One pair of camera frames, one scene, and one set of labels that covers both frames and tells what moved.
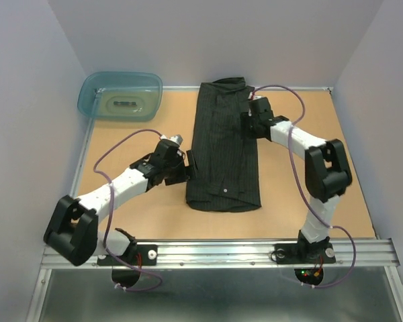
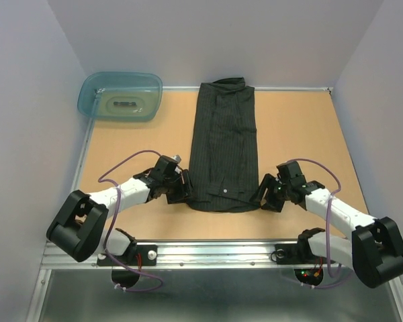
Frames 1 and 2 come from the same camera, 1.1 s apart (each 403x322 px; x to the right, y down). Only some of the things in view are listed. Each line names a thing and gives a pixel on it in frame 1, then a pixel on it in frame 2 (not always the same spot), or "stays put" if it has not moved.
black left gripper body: x=176 y=173 -> x=174 y=188
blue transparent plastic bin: x=126 y=96 stays put
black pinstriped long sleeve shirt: x=228 y=178 stays put
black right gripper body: x=248 y=128 -> x=276 y=192
